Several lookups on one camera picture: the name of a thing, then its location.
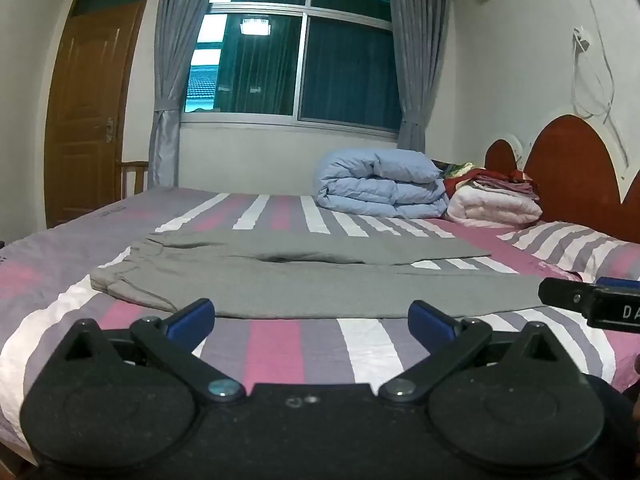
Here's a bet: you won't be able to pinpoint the wooden chair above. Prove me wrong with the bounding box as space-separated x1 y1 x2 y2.
117 159 150 196

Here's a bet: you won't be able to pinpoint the striped bed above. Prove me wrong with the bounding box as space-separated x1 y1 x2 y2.
0 187 640 463

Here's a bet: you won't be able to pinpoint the folded blue duvet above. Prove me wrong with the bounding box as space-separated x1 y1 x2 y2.
313 149 450 219

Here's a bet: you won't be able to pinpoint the grey pants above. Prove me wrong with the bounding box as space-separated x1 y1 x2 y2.
90 230 567 321

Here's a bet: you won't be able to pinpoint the sliding window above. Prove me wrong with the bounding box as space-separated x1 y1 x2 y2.
182 0 404 134

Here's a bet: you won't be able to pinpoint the striped pillow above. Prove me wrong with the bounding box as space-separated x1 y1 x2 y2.
497 220 640 286

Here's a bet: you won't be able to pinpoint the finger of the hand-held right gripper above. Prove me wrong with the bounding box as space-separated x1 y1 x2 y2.
596 276 640 291
538 277 597 319

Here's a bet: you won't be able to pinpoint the white cable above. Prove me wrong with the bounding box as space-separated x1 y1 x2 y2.
572 0 630 173

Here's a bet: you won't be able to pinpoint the grey curtain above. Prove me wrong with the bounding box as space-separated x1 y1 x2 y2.
385 0 454 154
147 0 224 192

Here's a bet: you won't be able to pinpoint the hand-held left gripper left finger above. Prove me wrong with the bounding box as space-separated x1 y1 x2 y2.
54 298 247 407

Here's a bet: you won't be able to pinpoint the stack of folded clothes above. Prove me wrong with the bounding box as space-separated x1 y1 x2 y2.
442 161 541 202

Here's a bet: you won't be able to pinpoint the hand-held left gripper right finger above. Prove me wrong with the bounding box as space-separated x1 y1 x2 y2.
378 299 572 405

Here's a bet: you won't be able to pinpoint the brown wooden door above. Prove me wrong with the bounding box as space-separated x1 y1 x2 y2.
44 0 160 231

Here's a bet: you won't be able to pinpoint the red wooden headboard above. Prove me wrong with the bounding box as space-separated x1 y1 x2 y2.
484 114 640 247

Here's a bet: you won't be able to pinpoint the folded white blanket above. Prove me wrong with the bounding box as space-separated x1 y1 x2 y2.
444 182 543 226

